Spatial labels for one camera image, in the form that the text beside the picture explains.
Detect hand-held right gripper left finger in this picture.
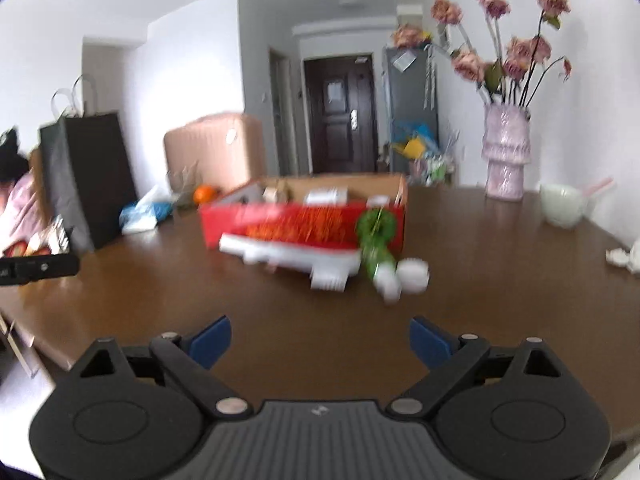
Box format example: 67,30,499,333
62,316,253,422

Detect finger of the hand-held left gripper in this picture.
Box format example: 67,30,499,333
0,253,80,287

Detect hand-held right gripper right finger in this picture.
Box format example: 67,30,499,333
390,317,581,421

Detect green bottle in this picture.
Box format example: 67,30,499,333
355,208,403,305

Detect red cardboard box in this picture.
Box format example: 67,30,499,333
199,173,409,261

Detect white wipes pack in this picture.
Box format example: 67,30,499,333
303,187,350,206

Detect silver foil snack packet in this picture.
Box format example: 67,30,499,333
49,214,74,254

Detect brown paper bag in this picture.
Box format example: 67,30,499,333
27,147,51,221

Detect black paper bag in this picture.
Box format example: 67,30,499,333
38,75,139,252

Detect blue tissue pack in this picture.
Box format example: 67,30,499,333
119,186,176,235

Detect clear glass cup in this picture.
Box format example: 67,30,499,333
167,162,202,209

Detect small cart with bottles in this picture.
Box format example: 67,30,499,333
410,152,459,187

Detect pink suitcase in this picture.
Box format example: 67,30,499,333
163,113,266,196

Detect pale green bowl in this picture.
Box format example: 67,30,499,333
538,183,586,229

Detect yellow plastic item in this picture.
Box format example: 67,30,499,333
392,140,427,160

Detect pink ceramic vase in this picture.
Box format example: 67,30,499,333
481,102,532,202

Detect blue plastic item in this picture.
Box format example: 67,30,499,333
392,120,440,145

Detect crumpled white tissue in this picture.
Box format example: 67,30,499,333
605,242,640,275

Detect pink spoon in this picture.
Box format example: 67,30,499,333
579,177,615,196

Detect dark brown door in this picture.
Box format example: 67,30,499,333
303,52,377,175

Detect grey refrigerator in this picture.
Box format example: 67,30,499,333
382,42,441,177

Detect dried pink roses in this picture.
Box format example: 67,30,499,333
391,0,573,109

